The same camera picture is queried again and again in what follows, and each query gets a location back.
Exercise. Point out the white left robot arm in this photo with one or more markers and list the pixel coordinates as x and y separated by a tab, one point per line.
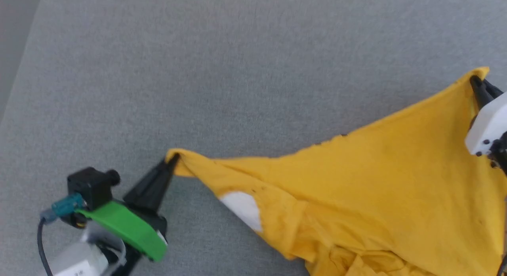
75	260

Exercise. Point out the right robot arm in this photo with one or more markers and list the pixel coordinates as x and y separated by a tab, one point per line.
501	153

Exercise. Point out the yellow garment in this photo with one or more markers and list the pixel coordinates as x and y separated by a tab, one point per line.
376	181

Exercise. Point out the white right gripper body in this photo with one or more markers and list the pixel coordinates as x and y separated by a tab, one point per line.
489	125

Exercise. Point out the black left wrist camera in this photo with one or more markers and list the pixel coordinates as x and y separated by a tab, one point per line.
89	187

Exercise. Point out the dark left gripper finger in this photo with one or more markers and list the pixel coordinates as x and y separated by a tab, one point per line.
144	189
160	193

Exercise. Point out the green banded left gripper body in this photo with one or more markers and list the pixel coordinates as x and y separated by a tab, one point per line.
126	226

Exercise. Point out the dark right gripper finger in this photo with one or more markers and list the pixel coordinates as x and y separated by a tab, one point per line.
480	94
492	92

